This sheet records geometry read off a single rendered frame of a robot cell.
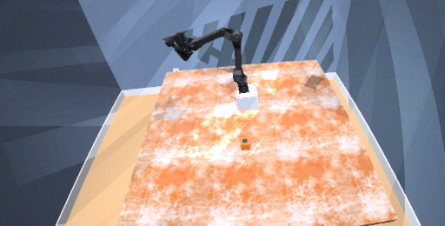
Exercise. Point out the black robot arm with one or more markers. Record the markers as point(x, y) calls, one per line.
point(187, 44)

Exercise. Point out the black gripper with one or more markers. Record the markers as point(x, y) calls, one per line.
point(169, 43)

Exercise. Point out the orange block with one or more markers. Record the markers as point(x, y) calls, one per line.
point(245, 142)

